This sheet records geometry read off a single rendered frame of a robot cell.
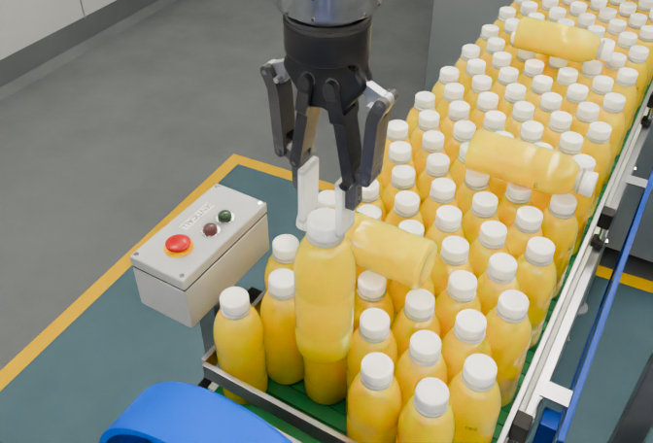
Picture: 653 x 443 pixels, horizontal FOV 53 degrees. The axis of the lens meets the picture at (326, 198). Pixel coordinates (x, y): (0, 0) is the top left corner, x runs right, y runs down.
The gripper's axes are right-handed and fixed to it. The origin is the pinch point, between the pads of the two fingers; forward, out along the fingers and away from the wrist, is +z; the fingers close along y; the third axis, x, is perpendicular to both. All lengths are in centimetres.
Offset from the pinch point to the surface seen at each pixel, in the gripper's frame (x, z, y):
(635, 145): 99, 42, 24
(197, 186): 120, 133, -137
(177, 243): 3.0, 21.3, -26.5
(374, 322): 5.7, 22.6, 3.9
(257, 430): -20.9, 9.4, 5.6
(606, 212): 60, 34, 24
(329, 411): 2.8, 42.4, -0.9
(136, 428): -25.7, 10.7, -4.3
